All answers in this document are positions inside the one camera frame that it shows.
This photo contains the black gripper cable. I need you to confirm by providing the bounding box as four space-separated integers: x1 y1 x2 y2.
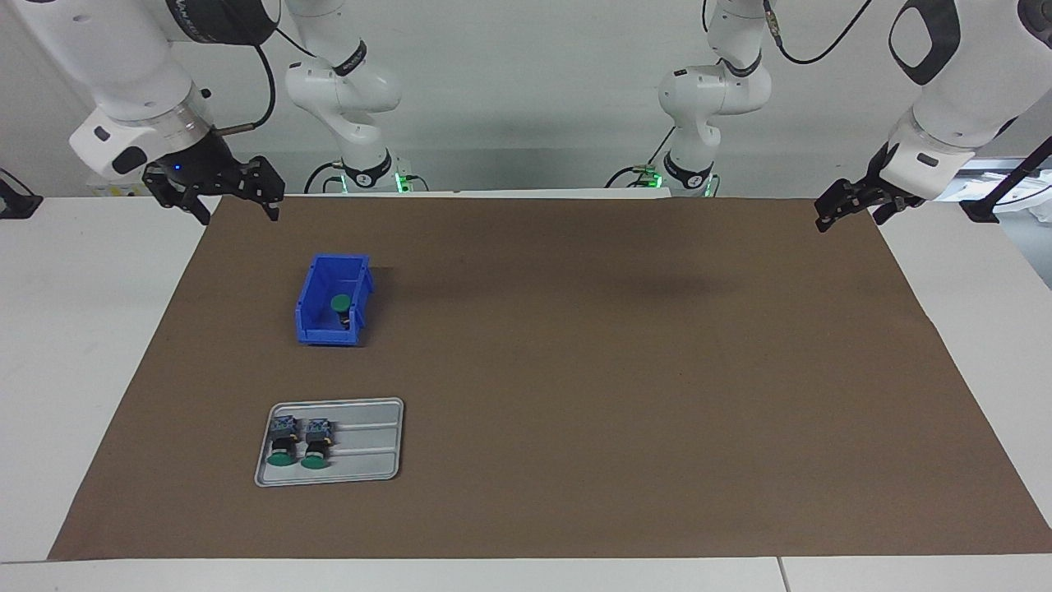
760 0 874 65
210 23 330 135

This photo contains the blue plastic bin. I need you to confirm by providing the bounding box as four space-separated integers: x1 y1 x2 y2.
294 253 376 347

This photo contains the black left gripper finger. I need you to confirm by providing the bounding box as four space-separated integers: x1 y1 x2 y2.
873 196 921 224
815 177 874 233

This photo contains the black clamp stand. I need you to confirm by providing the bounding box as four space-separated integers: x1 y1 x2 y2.
0 169 44 220
960 136 1052 224

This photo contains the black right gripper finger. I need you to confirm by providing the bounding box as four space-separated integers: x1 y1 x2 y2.
220 155 286 221
144 163 213 224

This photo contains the silver metal tray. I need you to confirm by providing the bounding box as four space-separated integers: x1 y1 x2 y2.
254 398 405 488

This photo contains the brown paper mat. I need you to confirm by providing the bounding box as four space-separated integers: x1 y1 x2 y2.
48 196 1052 562

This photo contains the white box yellow label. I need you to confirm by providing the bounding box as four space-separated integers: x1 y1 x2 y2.
87 171 157 198

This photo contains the black base cable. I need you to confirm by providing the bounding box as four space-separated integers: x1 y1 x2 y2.
606 127 679 188
304 161 346 195

